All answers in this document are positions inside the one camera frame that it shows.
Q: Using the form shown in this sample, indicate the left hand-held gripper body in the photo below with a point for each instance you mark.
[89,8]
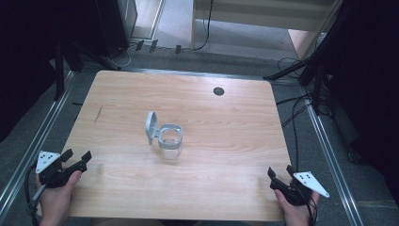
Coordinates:
[54,176]

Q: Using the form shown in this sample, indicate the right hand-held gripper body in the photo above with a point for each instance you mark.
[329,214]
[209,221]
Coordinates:
[298,191]

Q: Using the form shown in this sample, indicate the clear jar with grey lid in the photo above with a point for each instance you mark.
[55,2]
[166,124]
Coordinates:
[167,138]

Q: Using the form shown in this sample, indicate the person's right hand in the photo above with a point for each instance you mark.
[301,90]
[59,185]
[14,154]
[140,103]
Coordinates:
[293,213]

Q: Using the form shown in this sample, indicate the person's left hand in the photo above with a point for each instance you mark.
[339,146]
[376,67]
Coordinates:
[58,201]

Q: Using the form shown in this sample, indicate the black stand leg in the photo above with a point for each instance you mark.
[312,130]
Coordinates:
[59,73]

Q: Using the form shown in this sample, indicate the dark round table grommet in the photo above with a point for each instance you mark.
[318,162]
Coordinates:
[218,91]

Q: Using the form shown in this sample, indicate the black stand with angled legs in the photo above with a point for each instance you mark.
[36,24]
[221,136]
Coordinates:
[309,64]

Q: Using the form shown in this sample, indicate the dark cabinet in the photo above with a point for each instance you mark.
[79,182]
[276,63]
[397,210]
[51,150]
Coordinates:
[114,26]

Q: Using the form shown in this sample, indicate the white bench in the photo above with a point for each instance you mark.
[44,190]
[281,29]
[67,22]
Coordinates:
[263,14]

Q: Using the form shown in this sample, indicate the aluminium floor rail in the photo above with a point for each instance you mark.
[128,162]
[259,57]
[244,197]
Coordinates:
[333,160]
[29,153]

